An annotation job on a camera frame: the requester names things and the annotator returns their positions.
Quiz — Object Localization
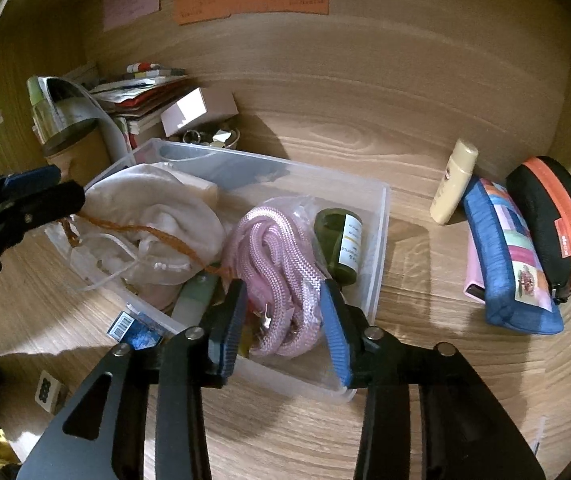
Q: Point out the dark green small bottle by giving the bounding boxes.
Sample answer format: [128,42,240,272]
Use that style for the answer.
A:
[314,207,365,286]

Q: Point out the pink flat case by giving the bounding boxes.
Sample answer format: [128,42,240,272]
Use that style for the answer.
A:
[463,252,489,302]

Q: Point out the pink rope bundle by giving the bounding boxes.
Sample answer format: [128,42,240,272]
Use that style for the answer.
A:
[220,197,336,359]

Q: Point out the orange braided cord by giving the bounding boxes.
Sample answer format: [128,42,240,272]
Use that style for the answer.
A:
[63,212,236,281]

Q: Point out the white cloth bag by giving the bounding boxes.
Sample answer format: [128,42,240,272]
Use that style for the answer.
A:
[46,162,226,301]

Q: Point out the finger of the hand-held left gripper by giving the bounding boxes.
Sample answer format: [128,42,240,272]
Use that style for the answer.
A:
[0,181,86,251]
[0,164,62,198]

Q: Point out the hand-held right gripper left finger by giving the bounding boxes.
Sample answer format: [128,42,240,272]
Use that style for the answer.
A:
[16,279,249,480]

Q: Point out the black orange zip case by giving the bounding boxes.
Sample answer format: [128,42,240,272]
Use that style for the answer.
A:
[505,156,571,306]

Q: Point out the clear plastic storage container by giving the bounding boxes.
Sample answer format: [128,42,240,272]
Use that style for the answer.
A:
[48,137,391,406]

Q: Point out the cream lotion bottle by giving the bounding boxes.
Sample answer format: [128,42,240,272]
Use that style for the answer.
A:
[429,139,479,225]

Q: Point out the pink white small box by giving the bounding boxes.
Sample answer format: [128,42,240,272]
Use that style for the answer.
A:
[160,86,239,138]

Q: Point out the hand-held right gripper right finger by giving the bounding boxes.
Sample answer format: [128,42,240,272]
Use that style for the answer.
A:
[318,279,549,480]

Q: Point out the blue barcode packet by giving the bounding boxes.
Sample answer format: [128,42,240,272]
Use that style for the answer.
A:
[106,310,164,351]

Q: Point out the yellow bottle green cap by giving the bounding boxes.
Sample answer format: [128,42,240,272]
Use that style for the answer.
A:
[26,76,59,143]

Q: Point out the blue patchwork pouch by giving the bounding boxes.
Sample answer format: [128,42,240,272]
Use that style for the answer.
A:
[463,176,565,335]

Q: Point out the stack of books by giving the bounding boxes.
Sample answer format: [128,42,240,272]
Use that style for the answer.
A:
[78,62,189,148]

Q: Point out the white dotted tile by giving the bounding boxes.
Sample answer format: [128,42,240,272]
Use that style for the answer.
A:
[33,370,69,413]

